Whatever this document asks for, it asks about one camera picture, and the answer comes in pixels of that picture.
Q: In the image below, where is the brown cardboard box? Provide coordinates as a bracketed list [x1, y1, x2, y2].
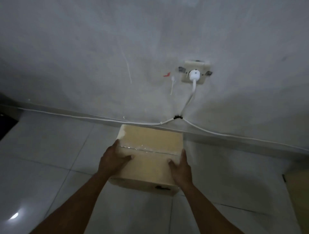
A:
[108, 124, 184, 196]

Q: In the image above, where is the person's right hand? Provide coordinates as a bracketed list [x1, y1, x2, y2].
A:
[168, 149, 194, 190]

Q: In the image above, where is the white floor cable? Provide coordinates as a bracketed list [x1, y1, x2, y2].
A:
[0, 91, 309, 152]

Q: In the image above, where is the person's right forearm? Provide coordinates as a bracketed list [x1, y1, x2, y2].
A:
[180, 184, 245, 234]

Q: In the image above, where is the person's left forearm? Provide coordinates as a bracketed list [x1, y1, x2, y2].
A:
[29, 171, 114, 234]

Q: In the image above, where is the beige wall socket plate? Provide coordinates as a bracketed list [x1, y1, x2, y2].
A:
[178, 60, 214, 85]

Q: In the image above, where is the person's left hand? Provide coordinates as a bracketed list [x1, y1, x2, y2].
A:
[98, 139, 135, 178]

